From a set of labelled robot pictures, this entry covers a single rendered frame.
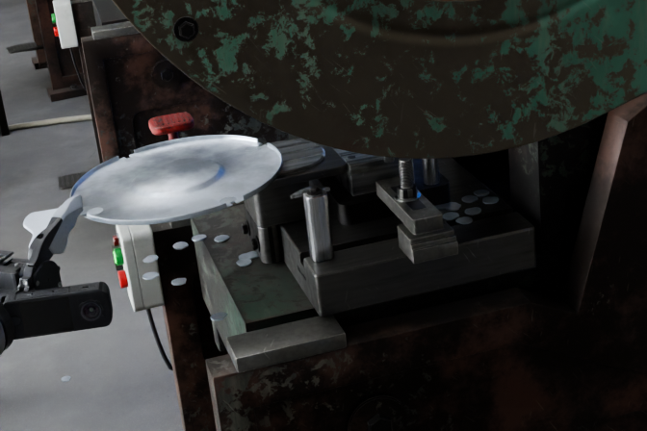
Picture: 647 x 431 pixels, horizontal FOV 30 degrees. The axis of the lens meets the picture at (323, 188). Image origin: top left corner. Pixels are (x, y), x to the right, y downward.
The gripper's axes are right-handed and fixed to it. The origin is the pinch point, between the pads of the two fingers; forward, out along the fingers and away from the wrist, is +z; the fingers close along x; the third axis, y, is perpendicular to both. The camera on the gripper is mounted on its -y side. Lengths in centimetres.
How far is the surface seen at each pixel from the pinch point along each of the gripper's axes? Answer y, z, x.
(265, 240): -10.1, 24.8, 9.6
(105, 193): 8.7, 16.6, 0.2
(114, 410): 57, 75, 78
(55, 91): 202, 272, 76
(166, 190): -0.6, 17.0, -0.7
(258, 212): -9.6, 24.8, 5.3
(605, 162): -54, 36, 0
